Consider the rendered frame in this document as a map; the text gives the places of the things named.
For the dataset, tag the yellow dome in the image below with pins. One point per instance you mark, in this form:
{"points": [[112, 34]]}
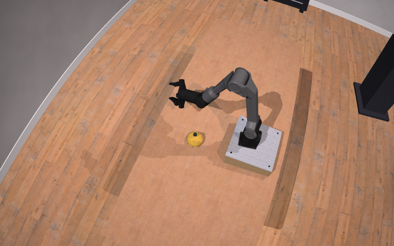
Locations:
{"points": [[195, 139]]}

